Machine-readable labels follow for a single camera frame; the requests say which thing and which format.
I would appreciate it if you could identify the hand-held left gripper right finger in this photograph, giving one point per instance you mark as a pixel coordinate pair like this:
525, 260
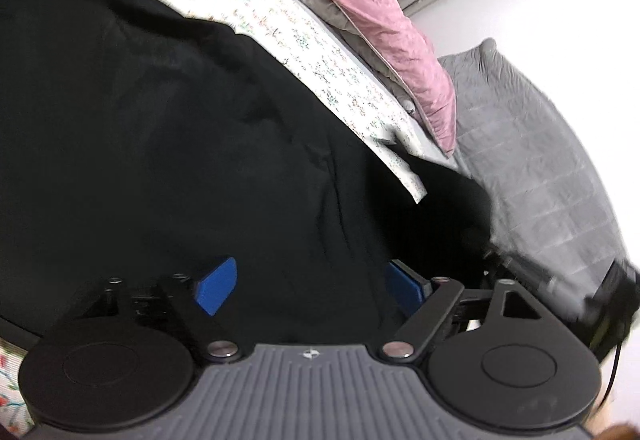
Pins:
405, 287

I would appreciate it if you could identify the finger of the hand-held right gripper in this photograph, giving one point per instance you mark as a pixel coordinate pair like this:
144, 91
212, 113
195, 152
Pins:
525, 276

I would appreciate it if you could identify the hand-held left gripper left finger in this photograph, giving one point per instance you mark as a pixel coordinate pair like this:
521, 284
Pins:
215, 287

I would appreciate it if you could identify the black pants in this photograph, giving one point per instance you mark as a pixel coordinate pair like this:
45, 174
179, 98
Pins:
150, 145

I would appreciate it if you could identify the grey quilted blanket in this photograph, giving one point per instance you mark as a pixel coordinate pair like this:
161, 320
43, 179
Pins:
525, 145

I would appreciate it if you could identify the pale blue bed sheet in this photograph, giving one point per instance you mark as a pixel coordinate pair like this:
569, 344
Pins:
430, 148

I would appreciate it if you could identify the white floral printed cloth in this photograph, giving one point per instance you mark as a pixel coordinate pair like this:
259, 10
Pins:
300, 35

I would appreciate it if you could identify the pink and grey quilt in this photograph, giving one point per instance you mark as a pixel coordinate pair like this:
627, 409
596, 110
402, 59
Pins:
380, 20

